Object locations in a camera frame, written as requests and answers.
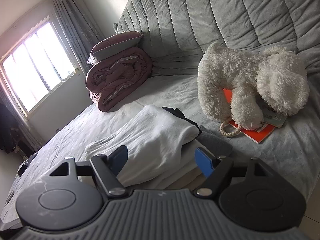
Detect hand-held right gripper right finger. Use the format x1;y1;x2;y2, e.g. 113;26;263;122
195;147;272;197

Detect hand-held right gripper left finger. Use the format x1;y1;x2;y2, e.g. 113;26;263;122
49;145;128;197

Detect white pants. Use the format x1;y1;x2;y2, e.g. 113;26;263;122
84;104;199;190

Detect grey folded garment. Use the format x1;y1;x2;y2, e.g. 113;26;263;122
197;125;233;159

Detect cream folded garment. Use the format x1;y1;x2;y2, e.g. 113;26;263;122
155;165;208;190

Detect orange book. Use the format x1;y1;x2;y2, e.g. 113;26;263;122
223;89;276;144

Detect pink folded quilt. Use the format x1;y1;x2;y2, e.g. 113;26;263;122
86;47;153;112

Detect beige book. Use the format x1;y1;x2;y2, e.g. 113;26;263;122
261;105;288;128

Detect black tablet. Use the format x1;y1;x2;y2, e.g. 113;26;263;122
17;155;38;177

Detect white plush dog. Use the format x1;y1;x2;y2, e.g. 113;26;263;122
197;42;310;130

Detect pink pillow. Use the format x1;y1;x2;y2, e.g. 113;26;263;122
87;31;144;64

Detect dark hanging coats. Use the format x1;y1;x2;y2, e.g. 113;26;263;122
0;100;20;155

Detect window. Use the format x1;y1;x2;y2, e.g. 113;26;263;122
0;15;80;117

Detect grey padded headboard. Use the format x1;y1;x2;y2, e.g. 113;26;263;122
114;0;320;77

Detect cream rope toy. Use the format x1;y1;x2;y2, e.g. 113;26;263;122
219;119;242;138

